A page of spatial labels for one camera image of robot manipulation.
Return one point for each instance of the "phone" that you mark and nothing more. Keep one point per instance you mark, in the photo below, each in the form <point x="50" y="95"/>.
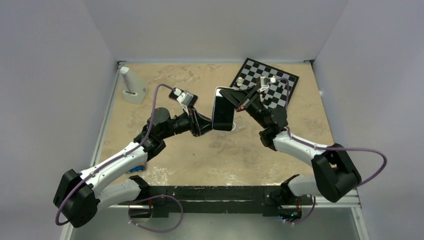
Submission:
<point x="173" y="97"/>
<point x="223" y="112"/>

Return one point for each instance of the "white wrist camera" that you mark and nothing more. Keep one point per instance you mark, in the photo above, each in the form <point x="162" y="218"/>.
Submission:
<point x="263" y="83"/>
<point x="185" y="98"/>

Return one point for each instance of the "white chess piece left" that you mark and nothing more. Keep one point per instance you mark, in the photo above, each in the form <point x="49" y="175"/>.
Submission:
<point x="239" y="81"/>

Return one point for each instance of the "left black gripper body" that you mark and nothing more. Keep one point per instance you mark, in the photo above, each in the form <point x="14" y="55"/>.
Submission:
<point x="191" y="120"/>

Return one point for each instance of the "white dispenser stand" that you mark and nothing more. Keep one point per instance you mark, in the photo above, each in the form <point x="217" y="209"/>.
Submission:
<point x="134" y="88"/>

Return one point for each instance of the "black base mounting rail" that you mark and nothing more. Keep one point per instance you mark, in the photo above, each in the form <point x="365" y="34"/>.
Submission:
<point x="266" y="200"/>

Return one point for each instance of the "colourful toy car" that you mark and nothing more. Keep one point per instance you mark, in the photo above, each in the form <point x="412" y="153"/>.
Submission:
<point x="138" y="168"/>

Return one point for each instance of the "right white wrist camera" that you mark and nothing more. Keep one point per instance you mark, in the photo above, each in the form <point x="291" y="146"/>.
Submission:
<point x="263" y="83"/>

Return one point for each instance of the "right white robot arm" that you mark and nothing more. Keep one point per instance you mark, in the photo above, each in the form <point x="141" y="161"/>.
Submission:
<point x="334" y="173"/>

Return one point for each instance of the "aluminium frame rail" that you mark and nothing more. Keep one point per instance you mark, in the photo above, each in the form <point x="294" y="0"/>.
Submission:
<point x="350" y="200"/>

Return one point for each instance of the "black white chessboard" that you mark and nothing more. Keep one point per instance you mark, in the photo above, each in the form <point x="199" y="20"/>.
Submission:
<point x="275" y="86"/>

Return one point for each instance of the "clear phone case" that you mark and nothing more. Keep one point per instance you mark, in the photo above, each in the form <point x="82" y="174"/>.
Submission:
<point x="239" y="124"/>

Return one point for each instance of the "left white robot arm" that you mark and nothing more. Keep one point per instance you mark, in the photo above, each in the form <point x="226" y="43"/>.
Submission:
<point x="80" y="195"/>

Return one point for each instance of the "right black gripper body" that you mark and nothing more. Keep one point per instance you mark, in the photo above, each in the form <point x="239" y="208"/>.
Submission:
<point x="248" y="100"/>

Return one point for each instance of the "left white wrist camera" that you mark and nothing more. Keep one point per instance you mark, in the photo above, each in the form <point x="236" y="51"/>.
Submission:
<point x="185" y="98"/>

